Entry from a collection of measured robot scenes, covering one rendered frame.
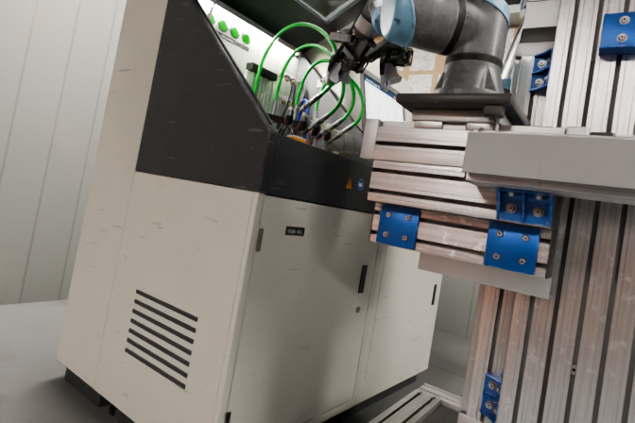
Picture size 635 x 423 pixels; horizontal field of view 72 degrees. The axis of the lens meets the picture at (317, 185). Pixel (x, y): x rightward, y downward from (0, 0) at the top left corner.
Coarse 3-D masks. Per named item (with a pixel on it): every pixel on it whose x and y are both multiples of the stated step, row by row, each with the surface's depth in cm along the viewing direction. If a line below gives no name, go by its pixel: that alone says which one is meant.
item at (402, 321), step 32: (320, 64) 196; (384, 256) 169; (416, 256) 192; (384, 288) 171; (416, 288) 196; (384, 320) 174; (416, 320) 200; (384, 352) 178; (416, 352) 205; (384, 384) 181
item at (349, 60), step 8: (352, 32) 133; (360, 40) 134; (368, 40) 132; (344, 48) 137; (352, 48) 137; (360, 48) 134; (368, 48) 133; (344, 56) 138; (352, 56) 134; (360, 56) 134; (344, 64) 137; (352, 64) 137; (360, 64) 138; (360, 72) 141
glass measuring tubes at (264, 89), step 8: (248, 64) 173; (256, 64) 173; (248, 72) 174; (256, 72) 174; (264, 72) 177; (272, 72) 180; (248, 80) 174; (264, 80) 178; (272, 80) 182; (264, 88) 179; (264, 96) 182; (264, 104) 182
